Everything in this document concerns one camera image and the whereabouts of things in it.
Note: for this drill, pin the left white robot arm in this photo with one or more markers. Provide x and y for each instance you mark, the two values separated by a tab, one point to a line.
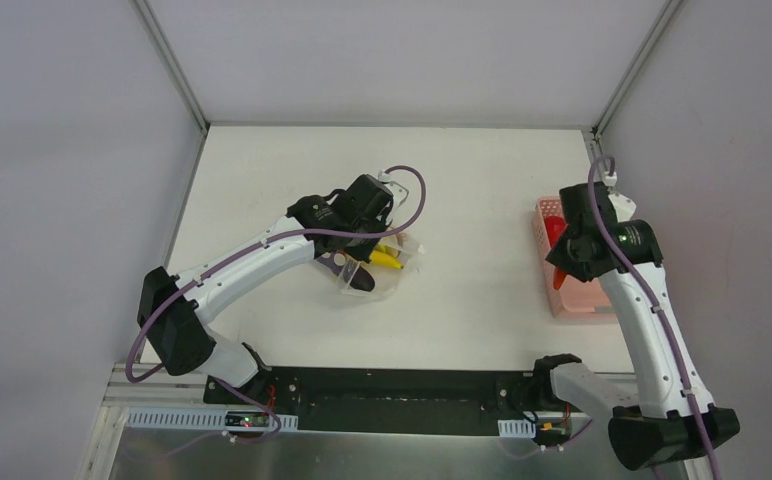
176	310

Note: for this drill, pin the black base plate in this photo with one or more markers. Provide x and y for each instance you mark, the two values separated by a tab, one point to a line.
426	402

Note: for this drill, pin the pink plastic basket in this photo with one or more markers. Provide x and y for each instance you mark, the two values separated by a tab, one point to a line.
575	300

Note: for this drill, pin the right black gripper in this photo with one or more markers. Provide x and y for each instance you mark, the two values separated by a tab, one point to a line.
567	259

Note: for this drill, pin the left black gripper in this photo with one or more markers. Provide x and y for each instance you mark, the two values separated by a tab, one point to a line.
357	245

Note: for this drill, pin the red toy tomato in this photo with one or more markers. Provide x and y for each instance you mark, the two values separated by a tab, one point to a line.
555	227

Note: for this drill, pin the purple toy eggplant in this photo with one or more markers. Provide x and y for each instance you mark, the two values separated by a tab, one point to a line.
347	272

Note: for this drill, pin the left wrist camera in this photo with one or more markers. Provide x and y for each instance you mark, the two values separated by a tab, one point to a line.
399	192

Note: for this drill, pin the yellow toy banana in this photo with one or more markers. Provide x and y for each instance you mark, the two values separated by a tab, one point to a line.
384	259

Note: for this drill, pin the orange toy carrot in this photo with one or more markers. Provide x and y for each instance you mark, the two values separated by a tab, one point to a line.
558	278

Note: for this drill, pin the polka dot zip bag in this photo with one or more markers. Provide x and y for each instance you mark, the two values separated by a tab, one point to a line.
405	248

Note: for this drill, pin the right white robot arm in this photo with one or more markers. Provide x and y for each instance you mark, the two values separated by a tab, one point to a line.
673	417

